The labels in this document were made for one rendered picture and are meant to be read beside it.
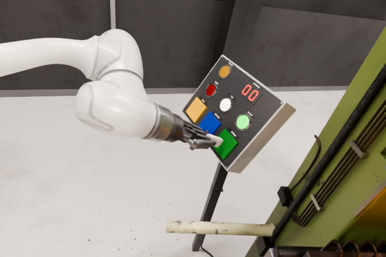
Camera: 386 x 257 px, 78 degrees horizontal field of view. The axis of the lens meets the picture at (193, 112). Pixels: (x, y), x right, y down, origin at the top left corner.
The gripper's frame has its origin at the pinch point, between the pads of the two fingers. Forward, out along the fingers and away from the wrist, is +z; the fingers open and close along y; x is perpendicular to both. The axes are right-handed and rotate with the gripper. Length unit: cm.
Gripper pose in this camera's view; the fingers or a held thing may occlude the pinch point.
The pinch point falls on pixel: (212, 140)
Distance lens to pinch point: 74.9
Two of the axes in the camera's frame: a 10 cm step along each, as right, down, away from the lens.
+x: 5.8, -7.8, -2.6
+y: 4.6, 5.7, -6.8
